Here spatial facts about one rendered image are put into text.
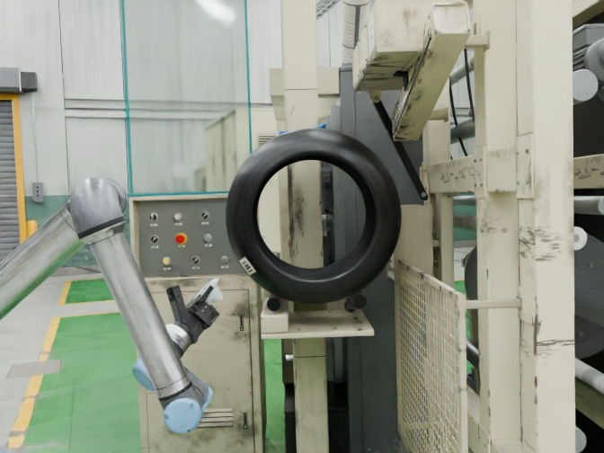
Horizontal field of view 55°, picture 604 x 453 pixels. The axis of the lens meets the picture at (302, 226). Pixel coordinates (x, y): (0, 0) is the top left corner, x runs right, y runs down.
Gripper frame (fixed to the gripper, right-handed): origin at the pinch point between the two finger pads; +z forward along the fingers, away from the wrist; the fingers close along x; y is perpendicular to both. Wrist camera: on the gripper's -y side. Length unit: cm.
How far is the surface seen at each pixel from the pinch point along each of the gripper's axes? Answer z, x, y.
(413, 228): 67, 15, 44
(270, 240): 228, -271, 77
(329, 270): 39, -5, 33
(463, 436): -14, 55, 61
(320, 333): 11.0, 4.8, 37.7
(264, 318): 5.3, -3.9, 22.1
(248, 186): 26.8, 10.6, -12.4
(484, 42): 67, 80, 0
